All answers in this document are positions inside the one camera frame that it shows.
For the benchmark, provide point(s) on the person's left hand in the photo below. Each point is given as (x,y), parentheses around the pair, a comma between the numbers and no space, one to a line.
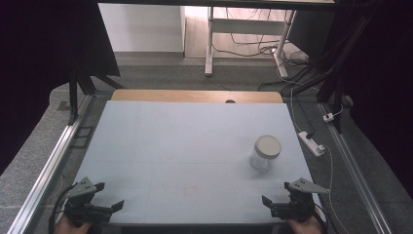
(69,228)

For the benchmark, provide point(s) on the dark curtain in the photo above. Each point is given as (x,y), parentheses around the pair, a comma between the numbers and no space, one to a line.
(32,65)
(383,81)

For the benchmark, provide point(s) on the cream round jar lid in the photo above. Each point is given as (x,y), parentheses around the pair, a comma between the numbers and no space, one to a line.
(268,146)

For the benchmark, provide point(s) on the pale blue table cover sheet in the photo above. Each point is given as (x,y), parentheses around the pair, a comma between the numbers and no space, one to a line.
(181,146)

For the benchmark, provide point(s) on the person's right hand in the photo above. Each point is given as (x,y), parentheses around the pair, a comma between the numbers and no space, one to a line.
(308,228)

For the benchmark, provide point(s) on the black metal stand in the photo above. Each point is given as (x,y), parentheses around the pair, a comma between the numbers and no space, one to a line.
(337,94)
(73,97)

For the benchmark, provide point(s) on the white power strip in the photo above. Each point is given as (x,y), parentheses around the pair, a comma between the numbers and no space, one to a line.
(310,143)

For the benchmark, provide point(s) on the white desk frame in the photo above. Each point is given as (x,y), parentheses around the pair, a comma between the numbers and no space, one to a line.
(246,26)

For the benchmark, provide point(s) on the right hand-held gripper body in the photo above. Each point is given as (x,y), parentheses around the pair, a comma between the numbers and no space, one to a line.
(297,209)

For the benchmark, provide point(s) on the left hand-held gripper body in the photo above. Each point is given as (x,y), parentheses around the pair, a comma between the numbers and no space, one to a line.
(81,209)

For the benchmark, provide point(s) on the small white adapter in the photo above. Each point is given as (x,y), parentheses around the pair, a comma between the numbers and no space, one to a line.
(328,117)

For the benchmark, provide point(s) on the aluminium floor rail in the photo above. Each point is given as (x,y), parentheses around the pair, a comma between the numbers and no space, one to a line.
(354,172)
(48,169)

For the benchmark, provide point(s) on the clear glass jar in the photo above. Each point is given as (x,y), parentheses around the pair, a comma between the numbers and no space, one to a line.
(259,163)

